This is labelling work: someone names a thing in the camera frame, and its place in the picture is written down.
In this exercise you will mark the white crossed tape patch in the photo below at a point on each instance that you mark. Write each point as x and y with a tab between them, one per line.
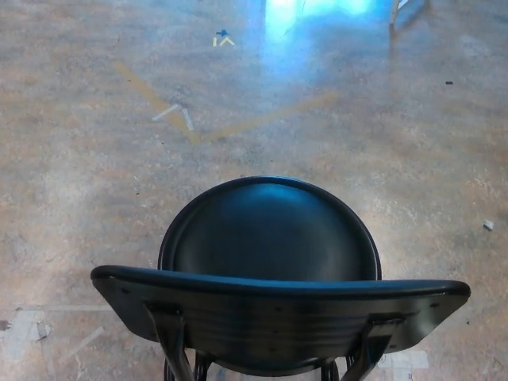
409	360

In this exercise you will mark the worn white tape patch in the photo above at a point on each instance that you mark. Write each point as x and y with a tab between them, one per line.
20	331

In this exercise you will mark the black swivel bar chair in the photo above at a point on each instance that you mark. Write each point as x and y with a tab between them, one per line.
270	230

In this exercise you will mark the small white crumpled scrap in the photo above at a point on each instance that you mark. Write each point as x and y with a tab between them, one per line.
488	225

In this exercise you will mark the pale metal furniture frame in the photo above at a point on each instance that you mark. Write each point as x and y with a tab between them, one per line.
394	18

